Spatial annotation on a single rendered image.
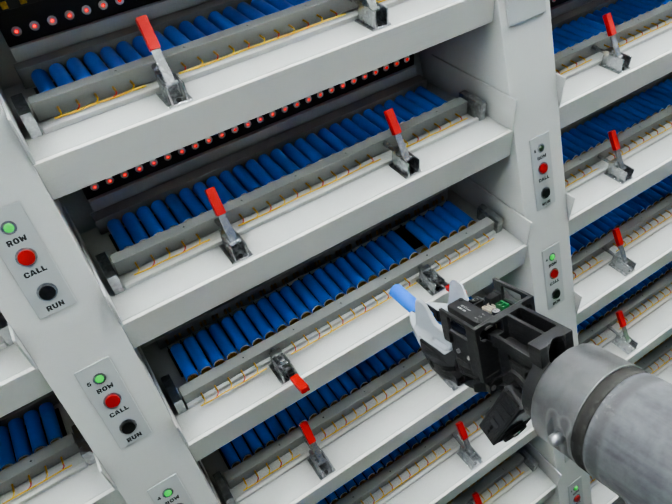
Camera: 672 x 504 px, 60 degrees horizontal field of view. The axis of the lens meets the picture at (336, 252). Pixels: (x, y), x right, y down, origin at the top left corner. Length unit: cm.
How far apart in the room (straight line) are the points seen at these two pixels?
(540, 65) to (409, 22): 24
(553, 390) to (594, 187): 69
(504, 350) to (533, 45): 51
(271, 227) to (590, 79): 58
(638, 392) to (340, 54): 48
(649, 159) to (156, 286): 91
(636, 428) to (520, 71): 58
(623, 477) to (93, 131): 57
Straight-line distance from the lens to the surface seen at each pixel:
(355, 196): 79
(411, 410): 101
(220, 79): 70
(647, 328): 144
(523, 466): 140
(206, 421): 82
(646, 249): 133
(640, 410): 46
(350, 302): 87
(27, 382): 73
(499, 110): 92
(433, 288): 90
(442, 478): 116
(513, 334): 55
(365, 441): 98
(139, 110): 67
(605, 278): 124
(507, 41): 88
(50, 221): 66
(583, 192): 112
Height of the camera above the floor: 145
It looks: 28 degrees down
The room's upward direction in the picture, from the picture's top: 17 degrees counter-clockwise
